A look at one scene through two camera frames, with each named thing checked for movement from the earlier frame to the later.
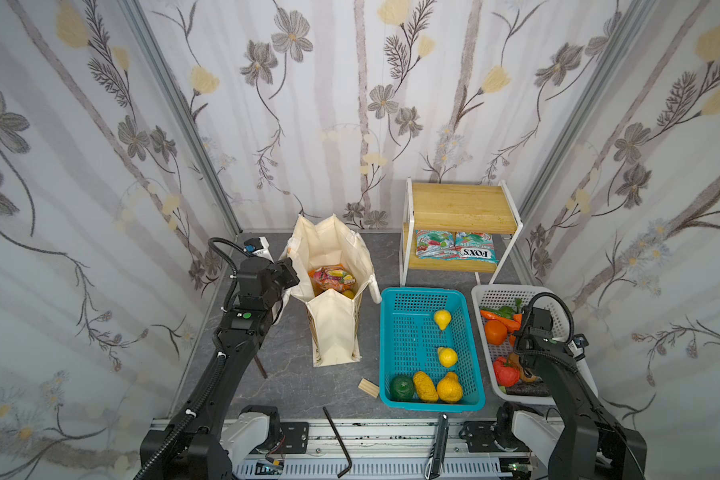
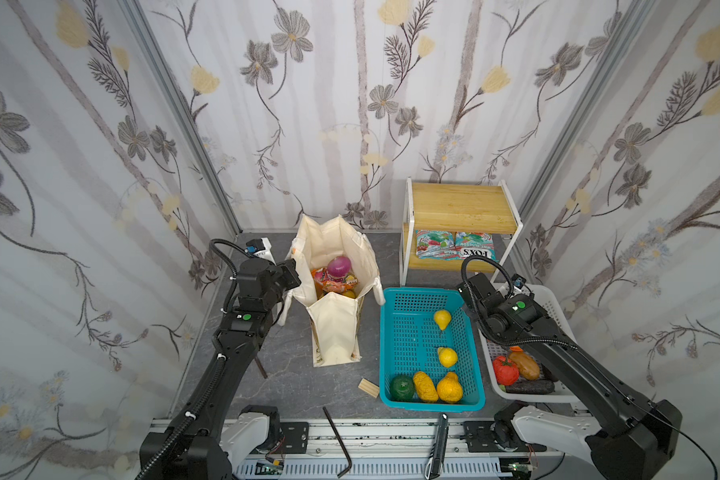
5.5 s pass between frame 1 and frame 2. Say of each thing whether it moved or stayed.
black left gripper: stayed
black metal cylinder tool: stayed
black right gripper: moved
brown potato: stayed
